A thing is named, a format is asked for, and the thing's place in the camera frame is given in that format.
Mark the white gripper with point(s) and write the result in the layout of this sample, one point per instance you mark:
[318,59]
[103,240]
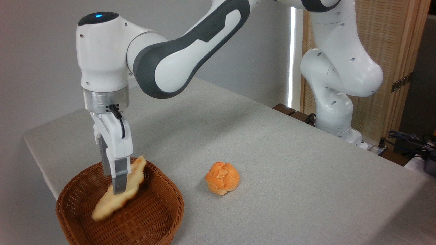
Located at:
[114,137]

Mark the long pale bread loaf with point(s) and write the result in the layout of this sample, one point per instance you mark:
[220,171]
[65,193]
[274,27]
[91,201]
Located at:
[105,206]

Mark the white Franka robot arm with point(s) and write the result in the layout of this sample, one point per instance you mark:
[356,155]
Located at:
[177,64]

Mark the brown wicker basket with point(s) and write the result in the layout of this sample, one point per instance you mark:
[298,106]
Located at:
[153,211]

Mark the round orange bread roll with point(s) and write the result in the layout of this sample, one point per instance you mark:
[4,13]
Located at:
[223,178]

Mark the grey tablecloth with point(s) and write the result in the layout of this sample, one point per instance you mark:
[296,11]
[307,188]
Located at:
[289,187]

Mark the bright vertical light strip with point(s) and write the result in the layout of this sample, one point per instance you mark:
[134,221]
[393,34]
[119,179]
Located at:
[291,51]

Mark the white power strip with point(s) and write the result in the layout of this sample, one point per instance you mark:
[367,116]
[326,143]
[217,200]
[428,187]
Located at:
[374,149]

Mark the dark metal screen hinge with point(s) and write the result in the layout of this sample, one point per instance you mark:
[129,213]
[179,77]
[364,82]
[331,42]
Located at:
[402,82]

